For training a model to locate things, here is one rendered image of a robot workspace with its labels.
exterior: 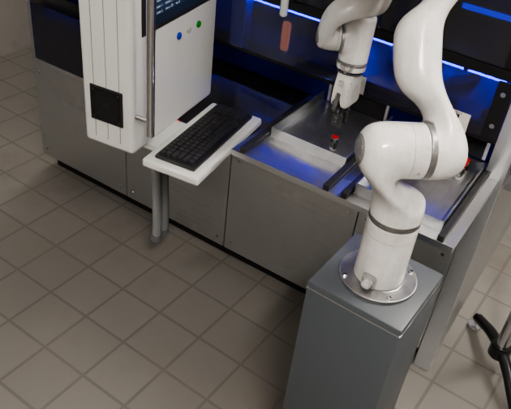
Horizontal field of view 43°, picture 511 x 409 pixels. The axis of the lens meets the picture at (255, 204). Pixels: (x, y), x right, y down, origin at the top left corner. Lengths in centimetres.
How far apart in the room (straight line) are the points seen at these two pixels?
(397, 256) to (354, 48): 62
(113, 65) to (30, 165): 162
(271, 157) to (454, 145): 71
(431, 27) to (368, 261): 53
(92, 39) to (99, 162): 123
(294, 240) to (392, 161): 127
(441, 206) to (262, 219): 92
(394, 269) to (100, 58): 102
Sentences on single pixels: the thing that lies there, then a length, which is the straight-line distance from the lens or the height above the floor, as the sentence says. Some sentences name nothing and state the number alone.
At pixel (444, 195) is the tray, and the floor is 88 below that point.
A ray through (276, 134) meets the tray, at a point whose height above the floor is 90.
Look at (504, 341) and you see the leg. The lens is 261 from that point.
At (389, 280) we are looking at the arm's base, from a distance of 156.
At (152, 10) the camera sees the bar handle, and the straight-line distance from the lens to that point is 181.
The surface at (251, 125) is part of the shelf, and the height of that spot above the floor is 80.
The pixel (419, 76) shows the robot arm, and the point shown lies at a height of 137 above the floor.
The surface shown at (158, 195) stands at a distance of 253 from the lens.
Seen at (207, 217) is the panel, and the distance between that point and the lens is 278.
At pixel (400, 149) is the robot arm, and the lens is 134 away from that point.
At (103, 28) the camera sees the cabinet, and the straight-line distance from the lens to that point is 191.
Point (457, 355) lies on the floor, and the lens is 274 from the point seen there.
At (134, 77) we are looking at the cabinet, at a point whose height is 106.
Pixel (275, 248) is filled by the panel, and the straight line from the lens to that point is 263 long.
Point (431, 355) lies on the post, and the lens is 258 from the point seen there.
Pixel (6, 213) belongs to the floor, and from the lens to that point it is 318.
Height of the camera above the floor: 192
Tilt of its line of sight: 37 degrees down
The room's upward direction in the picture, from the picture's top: 7 degrees clockwise
